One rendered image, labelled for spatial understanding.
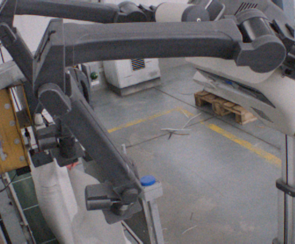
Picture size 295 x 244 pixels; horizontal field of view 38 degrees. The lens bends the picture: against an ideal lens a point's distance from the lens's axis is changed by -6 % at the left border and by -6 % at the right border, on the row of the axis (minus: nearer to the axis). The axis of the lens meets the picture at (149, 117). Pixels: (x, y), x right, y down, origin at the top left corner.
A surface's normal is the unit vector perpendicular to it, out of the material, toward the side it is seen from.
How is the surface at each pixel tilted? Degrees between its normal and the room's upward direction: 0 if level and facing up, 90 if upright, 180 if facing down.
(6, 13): 104
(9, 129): 90
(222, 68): 40
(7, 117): 90
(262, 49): 119
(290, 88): 90
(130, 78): 90
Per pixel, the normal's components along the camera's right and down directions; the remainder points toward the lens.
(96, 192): 0.07, -0.67
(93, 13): 0.34, 0.47
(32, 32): 0.43, 0.26
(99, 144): 0.25, 0.72
